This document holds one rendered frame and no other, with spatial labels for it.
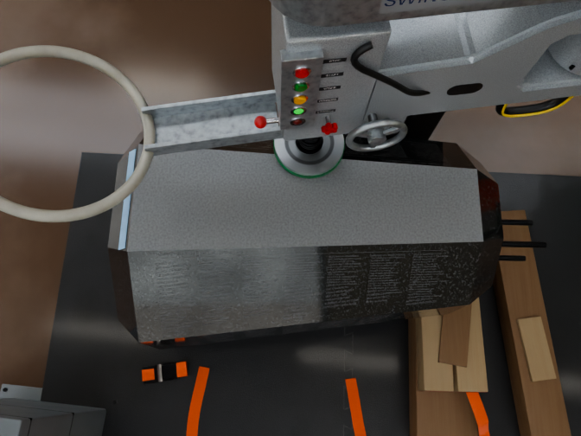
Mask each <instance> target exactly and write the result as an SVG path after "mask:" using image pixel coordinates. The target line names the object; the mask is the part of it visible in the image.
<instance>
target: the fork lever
mask: <svg viewBox="0 0 581 436"><path fill-rule="evenodd" d="M275 102H277V98H276V92H275V90H269V91H262V92H256V93H243V94H236V95H230V96H223V97H217V98H210V99H198V100H191V101H185V102H178V103H172V104H165V105H159V106H146V107H141V111H142V113H143V114H145V113H148V114H150V115H151V116H152V118H153V121H154V126H155V134H156V142H155V143H154V144H147V145H144V149H145V151H152V152H153V153H154V155H153V156H158V155H164V154H170V153H177V152H184V151H196V150H202V149H208V148H214V147H221V146H228V145H234V144H246V143H252V142H259V141H266V140H272V139H279V138H283V137H282V132H281V130H280V128H279V127H278V123H276V124H268V125H266V127H265V128H262V129H259V128H257V127H256V126H255V124H254V119H255V118H257V117H258V116H264V117H265V118H266V119H270V118H277V117H278V116H277V111H276V105H275Z"/></svg>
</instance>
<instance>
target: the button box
mask: <svg viewBox="0 0 581 436"><path fill-rule="evenodd" d="M322 63H323V52H322V50H321V49H320V50H312V51H304V52H296V53H290V52H287V51H286V50H285V49H283V50H280V51H279V109H278V122H279V128H280V130H281V131H282V130H289V129H297V128H304V127H312V126H314V122H315V116H316V104H317V98H318V92H319V86H320V79H321V74H322ZM298 67H309V68H310V69H311V73H310V74H309V75H308V76H307V77H305V78H302V79H300V78H297V77H295V76H293V74H292V73H293V71H294V70H295V69H296V68H298ZM298 81H307V82H309V84H310V86H309V88H308V89H306V90H305V91H303V92H297V91H294V90H293V89H292V85H293V84H294V83H296V82H298ZM298 94H305V95H307V96H308V100H307V101H305V102H304V103H303V104H301V105H297V104H295V103H292V102H291V98H292V97H294V96H295V95H298ZM297 106H304V107H306V108H307V111H306V112H305V113H304V114H301V115H293V114H291V109H292V108H294V107H297ZM294 118H304V119H305V123H304V124H302V125H291V124H290V121H291V120H292V119H294Z"/></svg>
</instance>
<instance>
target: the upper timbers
mask: <svg viewBox="0 0 581 436"><path fill-rule="evenodd" d="M442 316H443V315H438V316H431V317H417V318H415V322H416V345H417V369H418V391H431V392H481V393H487V392H488V383H487V374H486V365H485V355H484V347H483V338H482V320H481V312H480V303H479V298H477V299H476V300H475V301H473V302H472V308H471V319H470V331H469V353H468V364H467V368H465V367H461V366H456V365H451V364H446V363H441V362H438V354H439V344H440V335H441V325H442Z"/></svg>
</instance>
